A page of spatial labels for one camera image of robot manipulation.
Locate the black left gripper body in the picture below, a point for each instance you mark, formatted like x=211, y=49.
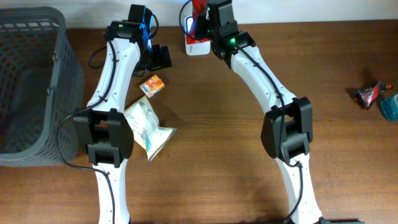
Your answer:
x=160, y=58

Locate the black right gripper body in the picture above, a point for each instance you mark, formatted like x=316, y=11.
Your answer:
x=200, y=25

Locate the red snack bag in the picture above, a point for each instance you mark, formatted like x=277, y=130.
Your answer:
x=199, y=8

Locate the small orange box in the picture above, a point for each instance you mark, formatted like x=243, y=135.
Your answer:
x=152, y=86

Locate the cream chips bag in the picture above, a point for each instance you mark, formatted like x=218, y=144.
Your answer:
x=146, y=127

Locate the black orange snack packet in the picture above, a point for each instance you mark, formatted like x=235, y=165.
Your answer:
x=369, y=95

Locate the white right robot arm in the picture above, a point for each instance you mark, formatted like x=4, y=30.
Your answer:
x=287, y=130

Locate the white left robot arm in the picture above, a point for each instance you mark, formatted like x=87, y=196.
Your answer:
x=102, y=128

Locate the white barcode scanner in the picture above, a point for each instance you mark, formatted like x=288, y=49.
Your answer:
x=195, y=47

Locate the dark grey plastic basket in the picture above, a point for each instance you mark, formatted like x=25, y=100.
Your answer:
x=42, y=82

